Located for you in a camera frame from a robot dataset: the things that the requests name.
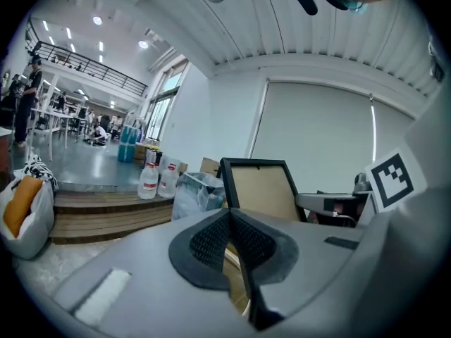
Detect black and white patterned cloth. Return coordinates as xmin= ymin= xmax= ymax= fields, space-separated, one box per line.
xmin=22 ymin=154 xmax=60 ymax=192

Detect blue wrapped bottle packs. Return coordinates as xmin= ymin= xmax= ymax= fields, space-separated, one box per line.
xmin=116 ymin=124 xmax=140 ymax=164

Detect narrow grey roller blind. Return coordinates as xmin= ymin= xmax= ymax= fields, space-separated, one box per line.
xmin=366 ymin=98 xmax=416 ymax=176

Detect person's white clothing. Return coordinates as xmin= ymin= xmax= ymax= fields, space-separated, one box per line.
xmin=403 ymin=93 xmax=451 ymax=196

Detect wooden step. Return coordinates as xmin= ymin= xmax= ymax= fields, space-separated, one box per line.
xmin=48 ymin=189 xmax=176 ymax=245

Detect black mezzanine railing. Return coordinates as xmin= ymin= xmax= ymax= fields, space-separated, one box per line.
xmin=29 ymin=39 xmax=149 ymax=99

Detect white bean bag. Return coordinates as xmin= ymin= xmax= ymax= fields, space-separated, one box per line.
xmin=0 ymin=177 xmax=56 ymax=261

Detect brown wooden cabinet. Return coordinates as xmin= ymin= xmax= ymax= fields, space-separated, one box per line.
xmin=0 ymin=127 xmax=12 ymax=176

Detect tall window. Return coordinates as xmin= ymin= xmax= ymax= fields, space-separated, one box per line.
xmin=143 ymin=59 xmax=190 ymax=143

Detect black picture frame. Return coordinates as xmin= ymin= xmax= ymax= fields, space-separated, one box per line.
xmin=219 ymin=157 xmax=308 ymax=306

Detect orange cushion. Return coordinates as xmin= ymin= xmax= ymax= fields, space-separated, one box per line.
xmin=2 ymin=175 xmax=44 ymax=238

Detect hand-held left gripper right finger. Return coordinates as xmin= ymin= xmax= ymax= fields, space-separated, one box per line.
xmin=230 ymin=208 xmax=369 ymax=331

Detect cardboard box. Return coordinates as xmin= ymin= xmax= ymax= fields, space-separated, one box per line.
xmin=199 ymin=157 xmax=230 ymax=175

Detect wide grey roller blind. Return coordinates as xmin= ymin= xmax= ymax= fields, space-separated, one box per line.
xmin=249 ymin=80 xmax=375 ymax=196

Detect blue face mask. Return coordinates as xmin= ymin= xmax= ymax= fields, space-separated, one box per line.
xmin=339 ymin=0 xmax=369 ymax=15

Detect white table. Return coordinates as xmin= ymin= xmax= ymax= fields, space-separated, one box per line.
xmin=29 ymin=106 xmax=75 ymax=162

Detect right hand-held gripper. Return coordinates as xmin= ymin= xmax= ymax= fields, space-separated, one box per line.
xmin=295 ymin=148 xmax=427 ymax=227

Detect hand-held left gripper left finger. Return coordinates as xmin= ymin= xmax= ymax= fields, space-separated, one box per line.
xmin=52 ymin=208 xmax=255 ymax=338

